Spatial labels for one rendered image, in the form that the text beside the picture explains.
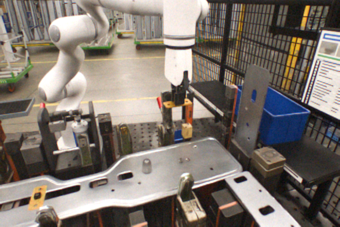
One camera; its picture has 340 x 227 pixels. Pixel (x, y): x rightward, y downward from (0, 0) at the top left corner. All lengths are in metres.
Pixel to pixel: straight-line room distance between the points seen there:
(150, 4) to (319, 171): 0.75
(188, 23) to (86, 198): 0.58
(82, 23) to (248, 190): 0.80
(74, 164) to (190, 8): 0.70
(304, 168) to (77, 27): 0.92
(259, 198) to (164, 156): 0.34
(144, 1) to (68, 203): 0.62
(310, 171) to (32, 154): 0.95
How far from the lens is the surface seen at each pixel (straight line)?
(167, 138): 0.89
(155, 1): 0.66
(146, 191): 0.71
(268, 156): 0.80
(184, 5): 0.54
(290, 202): 1.20
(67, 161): 0.94
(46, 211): 0.61
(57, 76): 1.05
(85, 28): 0.85
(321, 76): 0.96
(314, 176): 0.85
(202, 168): 0.79
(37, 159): 0.90
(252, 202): 0.73
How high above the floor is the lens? 1.54
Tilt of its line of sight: 25 degrees down
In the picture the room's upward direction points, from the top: straight up
